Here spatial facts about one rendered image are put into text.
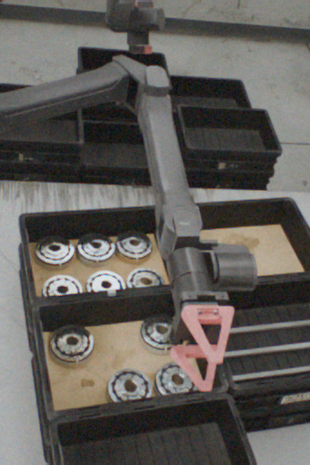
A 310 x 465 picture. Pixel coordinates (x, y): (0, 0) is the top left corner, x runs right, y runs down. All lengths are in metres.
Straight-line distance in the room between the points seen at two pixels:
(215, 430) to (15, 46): 3.13
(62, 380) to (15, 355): 0.23
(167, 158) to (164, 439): 0.68
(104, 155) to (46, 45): 1.56
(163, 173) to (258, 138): 1.89
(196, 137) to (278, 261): 1.07
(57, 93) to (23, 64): 2.86
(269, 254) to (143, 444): 0.71
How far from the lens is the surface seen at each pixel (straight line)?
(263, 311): 1.81
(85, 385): 1.58
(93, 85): 1.28
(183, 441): 1.55
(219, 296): 0.89
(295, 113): 4.13
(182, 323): 0.90
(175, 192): 1.06
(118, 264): 1.82
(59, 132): 2.79
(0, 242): 2.03
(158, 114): 1.23
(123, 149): 2.92
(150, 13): 1.84
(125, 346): 1.65
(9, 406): 1.70
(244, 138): 2.95
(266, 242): 1.99
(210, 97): 3.36
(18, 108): 1.21
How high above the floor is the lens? 2.17
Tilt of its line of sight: 45 degrees down
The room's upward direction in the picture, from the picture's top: 12 degrees clockwise
